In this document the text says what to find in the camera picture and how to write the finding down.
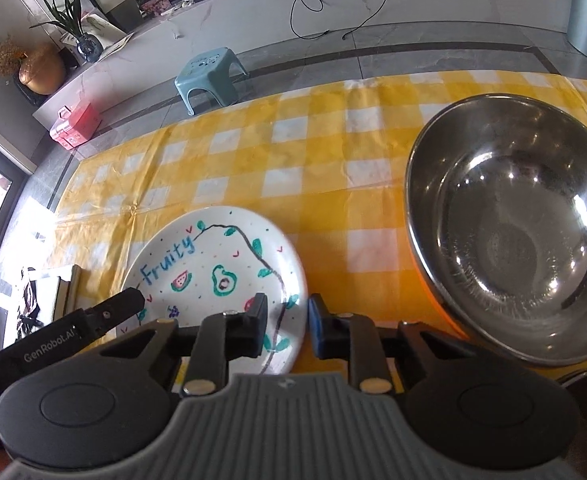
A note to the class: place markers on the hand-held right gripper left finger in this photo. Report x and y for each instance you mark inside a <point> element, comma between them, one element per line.
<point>260,312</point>

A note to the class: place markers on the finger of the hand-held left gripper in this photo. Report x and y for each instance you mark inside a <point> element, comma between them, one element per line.
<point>123,306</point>

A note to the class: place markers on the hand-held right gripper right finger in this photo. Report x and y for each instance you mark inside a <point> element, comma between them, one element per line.
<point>316,321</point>

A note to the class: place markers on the white fruit print plate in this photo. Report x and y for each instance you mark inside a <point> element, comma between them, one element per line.
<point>223,250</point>

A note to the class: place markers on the large stainless steel bowl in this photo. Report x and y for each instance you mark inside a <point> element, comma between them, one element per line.
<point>513,220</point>

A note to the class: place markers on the dark tray with wooden edge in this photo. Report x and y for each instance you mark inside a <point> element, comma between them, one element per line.
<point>65,292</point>

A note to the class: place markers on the yellow white checked tablecloth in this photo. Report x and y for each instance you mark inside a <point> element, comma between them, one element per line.
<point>323,160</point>

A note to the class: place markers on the pink box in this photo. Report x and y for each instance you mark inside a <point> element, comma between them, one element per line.
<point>75,122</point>

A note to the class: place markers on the golden round vase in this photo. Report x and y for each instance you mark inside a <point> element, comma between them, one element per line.
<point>40,70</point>

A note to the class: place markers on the teal plastic stool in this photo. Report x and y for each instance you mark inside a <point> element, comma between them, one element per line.
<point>208,67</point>

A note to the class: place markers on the blue glass vase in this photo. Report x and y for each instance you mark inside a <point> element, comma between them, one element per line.
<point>89,47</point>

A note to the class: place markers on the dried flower bunch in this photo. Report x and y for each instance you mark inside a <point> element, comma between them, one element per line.
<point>3,57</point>

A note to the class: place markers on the green leafy plant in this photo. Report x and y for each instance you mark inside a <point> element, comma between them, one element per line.
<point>68,15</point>

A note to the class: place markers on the white marble tv bench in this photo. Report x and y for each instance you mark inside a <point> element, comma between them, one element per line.
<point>273,10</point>

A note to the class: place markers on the colourful printed box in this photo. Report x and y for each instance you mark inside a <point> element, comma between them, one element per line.
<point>153,4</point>

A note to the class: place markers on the leaf print picture frame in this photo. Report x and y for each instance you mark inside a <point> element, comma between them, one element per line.
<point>100,25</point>

